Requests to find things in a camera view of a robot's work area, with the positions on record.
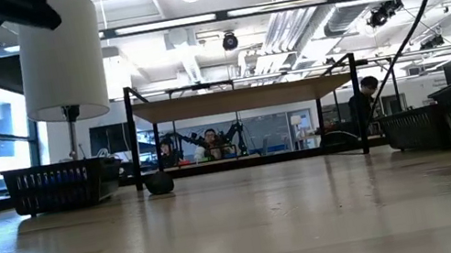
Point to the black dome ceiling camera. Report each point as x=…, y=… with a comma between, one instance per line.
x=230, y=42

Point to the black chair back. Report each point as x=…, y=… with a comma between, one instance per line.
x=338, y=138

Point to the black ceiling-mounted camera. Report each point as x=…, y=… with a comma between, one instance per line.
x=380, y=16
x=431, y=42

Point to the wooden shelf riser black legs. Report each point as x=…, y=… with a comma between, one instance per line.
x=239, y=98

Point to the person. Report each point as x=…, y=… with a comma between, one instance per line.
x=211, y=140
x=364, y=109
x=167, y=153

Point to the black overhead frame bar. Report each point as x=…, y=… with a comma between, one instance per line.
x=222, y=15

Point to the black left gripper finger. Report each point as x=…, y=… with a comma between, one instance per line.
x=30, y=19

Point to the white shade table lamp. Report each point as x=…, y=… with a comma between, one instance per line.
x=62, y=71

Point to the small white lamp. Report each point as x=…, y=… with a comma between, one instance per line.
x=295, y=119

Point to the wide black rubber band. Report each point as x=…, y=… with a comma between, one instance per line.
x=159, y=184

